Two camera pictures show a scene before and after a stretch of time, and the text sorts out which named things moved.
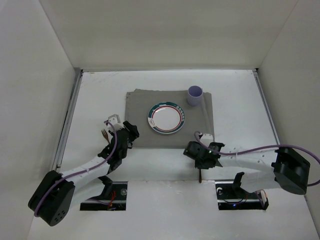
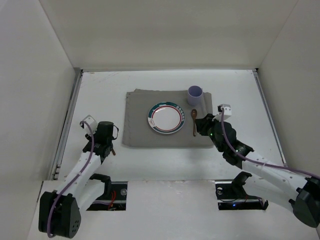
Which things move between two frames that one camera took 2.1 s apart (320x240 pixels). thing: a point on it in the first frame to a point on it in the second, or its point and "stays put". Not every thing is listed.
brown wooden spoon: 200,180 to 194,112
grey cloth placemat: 197,118 stays put
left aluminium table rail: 66,121 stays put
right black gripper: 203,163 to 204,125
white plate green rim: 166,118 stays put
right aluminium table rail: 255,71 stays put
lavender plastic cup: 194,93 stays put
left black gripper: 110,154 to 104,149
